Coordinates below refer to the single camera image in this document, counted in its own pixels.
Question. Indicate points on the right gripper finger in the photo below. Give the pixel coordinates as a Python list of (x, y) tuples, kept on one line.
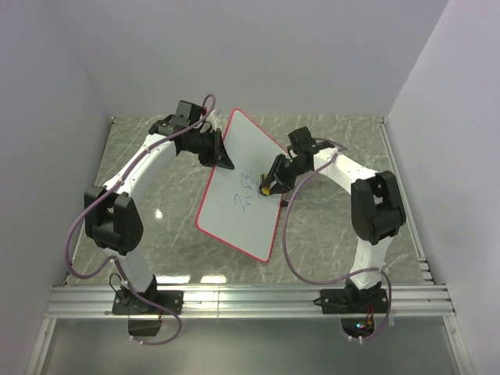
[(279, 187), (269, 178)]

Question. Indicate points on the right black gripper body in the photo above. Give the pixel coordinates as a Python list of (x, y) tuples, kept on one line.
[(291, 169)]

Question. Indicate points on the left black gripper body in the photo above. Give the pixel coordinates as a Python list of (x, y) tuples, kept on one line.
[(202, 143)]

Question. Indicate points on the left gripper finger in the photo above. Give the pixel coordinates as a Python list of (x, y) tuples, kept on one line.
[(221, 157), (207, 159)]

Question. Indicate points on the red framed whiteboard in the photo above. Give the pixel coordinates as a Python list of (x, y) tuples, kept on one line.
[(232, 209)]

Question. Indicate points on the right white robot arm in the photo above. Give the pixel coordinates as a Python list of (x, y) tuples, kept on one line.
[(377, 211)]

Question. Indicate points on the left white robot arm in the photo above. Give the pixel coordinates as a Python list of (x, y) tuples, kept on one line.
[(114, 223)]

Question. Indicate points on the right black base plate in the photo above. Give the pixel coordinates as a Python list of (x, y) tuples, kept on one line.
[(344, 301)]

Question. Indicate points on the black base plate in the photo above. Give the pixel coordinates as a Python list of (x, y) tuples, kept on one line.
[(344, 301), (125, 303)]

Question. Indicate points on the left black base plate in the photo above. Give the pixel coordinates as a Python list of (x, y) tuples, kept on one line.
[(125, 303)]

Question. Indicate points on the aluminium mounting rail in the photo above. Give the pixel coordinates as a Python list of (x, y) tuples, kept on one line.
[(221, 301)]

